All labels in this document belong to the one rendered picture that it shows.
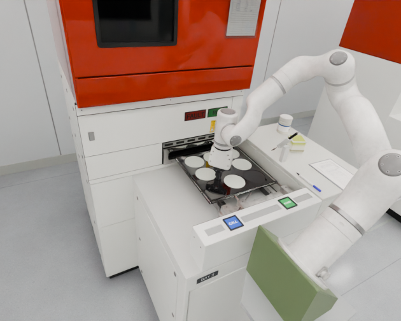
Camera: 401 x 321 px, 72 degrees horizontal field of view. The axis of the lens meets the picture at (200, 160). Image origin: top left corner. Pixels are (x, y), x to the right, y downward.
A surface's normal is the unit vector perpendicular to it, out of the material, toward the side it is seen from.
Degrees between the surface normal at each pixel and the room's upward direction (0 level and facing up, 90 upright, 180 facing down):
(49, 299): 0
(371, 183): 81
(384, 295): 0
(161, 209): 0
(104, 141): 90
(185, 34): 90
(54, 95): 90
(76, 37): 90
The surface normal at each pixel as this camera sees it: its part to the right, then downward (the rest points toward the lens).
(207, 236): 0.08, -0.83
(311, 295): -0.88, 0.21
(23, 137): 0.47, 0.53
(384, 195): -0.62, 0.35
